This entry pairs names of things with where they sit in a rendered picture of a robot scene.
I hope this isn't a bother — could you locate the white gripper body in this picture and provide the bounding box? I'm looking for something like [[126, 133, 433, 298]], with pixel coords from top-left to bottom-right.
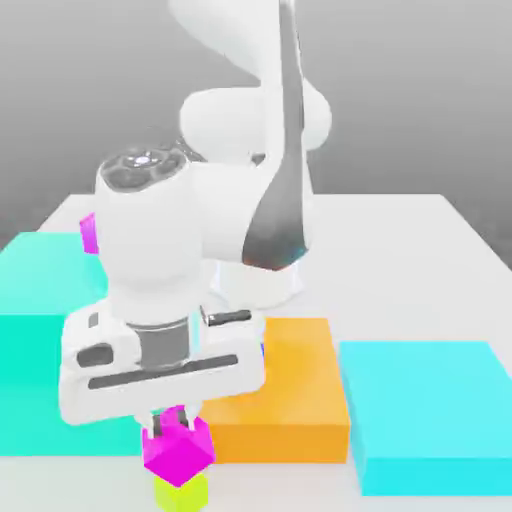
[[58, 314, 267, 426]]

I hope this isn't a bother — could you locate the large cyan box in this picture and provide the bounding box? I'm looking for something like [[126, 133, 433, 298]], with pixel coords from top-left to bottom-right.
[[338, 340, 512, 498]]

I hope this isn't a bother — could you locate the small yellow-green cube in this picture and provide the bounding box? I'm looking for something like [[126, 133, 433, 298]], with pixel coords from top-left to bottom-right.
[[153, 470, 210, 512]]

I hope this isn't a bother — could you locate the large orange box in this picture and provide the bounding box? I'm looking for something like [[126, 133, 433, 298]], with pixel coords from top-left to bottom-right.
[[197, 317, 352, 466]]

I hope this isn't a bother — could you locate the large turquoise box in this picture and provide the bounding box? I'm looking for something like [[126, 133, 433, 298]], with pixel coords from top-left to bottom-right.
[[0, 230, 158, 458]]

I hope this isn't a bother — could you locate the small magenta cube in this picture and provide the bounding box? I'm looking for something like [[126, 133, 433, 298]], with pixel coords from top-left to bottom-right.
[[78, 212, 101, 256], [142, 405, 218, 490]]

